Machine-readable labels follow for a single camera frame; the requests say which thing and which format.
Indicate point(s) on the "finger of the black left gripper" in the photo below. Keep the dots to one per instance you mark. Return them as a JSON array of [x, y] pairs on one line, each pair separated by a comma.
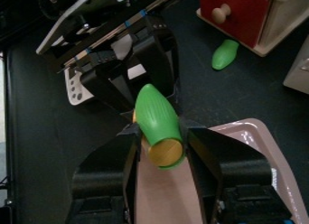
[[158, 56], [108, 83]]

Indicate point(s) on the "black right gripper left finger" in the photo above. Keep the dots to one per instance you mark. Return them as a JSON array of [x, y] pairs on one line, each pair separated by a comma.
[[100, 179]]

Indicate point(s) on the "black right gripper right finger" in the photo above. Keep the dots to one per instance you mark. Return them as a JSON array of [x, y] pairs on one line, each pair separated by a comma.
[[233, 173]]

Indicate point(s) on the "yellow toy corn cob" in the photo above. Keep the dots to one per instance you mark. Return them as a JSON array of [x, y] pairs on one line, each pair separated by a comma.
[[166, 152]]

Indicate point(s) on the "pink plastic tray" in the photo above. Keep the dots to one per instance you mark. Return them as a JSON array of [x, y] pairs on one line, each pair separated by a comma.
[[164, 197]]

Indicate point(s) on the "wooden box with red drawer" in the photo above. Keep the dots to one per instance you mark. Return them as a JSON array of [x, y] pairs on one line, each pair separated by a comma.
[[241, 14]]

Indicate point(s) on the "white box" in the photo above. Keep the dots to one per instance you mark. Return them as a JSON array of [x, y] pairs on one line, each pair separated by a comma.
[[299, 71]]

